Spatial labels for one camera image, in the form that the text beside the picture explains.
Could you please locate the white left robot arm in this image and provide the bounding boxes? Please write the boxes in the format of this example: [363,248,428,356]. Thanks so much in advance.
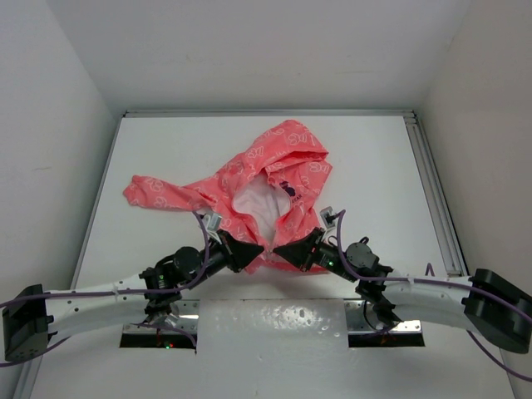
[1,230,264,366]

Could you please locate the pink hooded jacket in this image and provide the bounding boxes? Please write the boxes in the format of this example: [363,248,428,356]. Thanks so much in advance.
[123,120,333,273]

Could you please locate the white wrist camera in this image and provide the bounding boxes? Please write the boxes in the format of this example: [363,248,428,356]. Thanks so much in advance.
[319,206,337,230]
[202,210,222,241]

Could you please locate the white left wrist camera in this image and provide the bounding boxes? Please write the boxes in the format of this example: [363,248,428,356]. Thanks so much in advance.
[202,210,222,241]

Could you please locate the shiny metal base plate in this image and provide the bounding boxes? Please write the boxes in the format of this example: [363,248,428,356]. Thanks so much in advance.
[120,298,426,333]

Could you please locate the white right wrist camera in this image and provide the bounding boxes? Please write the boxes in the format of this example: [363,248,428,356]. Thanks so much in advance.
[319,206,337,230]

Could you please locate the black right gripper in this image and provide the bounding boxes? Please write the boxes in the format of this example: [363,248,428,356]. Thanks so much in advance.
[274,227,358,283]

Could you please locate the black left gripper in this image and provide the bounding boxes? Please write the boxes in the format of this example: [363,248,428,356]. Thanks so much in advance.
[185,227,264,288]

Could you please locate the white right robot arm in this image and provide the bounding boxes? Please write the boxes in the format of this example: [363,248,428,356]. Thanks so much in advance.
[274,229,531,354]

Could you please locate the aluminium table frame rail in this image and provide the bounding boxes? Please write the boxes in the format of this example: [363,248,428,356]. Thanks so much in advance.
[114,109,467,276]

